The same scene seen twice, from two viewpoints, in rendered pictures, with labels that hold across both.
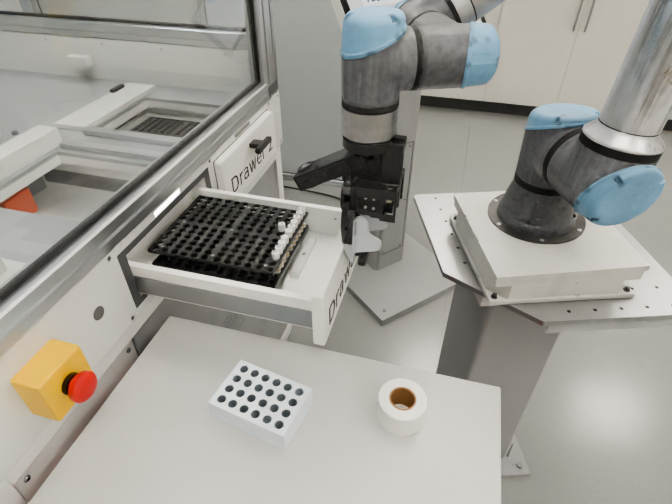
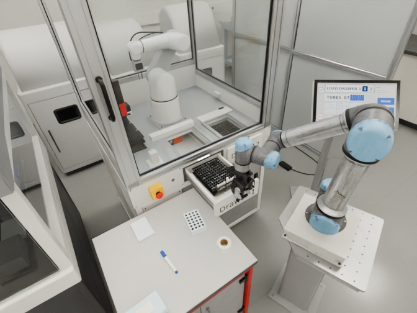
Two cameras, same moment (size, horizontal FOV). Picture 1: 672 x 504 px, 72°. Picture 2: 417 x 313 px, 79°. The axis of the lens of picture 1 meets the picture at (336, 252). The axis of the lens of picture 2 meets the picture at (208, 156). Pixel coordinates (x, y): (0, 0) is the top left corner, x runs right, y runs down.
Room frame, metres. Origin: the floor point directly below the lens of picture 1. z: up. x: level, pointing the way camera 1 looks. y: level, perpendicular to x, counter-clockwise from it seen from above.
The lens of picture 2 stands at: (-0.15, -0.53, 1.89)
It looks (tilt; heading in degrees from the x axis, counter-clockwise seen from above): 39 degrees down; 43
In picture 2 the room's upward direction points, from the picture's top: 4 degrees counter-clockwise
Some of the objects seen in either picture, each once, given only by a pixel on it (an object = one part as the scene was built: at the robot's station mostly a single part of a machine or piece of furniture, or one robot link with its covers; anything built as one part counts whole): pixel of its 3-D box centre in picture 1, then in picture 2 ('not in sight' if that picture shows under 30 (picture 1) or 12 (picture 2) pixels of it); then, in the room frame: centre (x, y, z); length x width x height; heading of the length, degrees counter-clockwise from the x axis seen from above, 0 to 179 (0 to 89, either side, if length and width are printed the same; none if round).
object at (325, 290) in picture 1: (342, 260); (237, 197); (0.60, -0.01, 0.87); 0.29 x 0.02 x 0.11; 165
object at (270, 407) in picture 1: (261, 402); (194, 222); (0.39, 0.11, 0.78); 0.12 x 0.08 x 0.04; 65
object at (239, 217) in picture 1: (234, 244); (215, 176); (0.66, 0.18, 0.87); 0.22 x 0.18 x 0.06; 75
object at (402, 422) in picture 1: (401, 406); (224, 244); (0.38, -0.10, 0.78); 0.07 x 0.07 x 0.04
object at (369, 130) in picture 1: (369, 120); (243, 164); (0.60, -0.05, 1.12); 0.08 x 0.08 x 0.05
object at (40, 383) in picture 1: (57, 379); (156, 191); (0.36, 0.36, 0.88); 0.07 x 0.05 x 0.07; 165
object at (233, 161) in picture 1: (249, 155); (244, 147); (0.99, 0.20, 0.87); 0.29 x 0.02 x 0.11; 165
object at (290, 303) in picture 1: (230, 245); (214, 176); (0.66, 0.19, 0.86); 0.40 x 0.26 x 0.06; 75
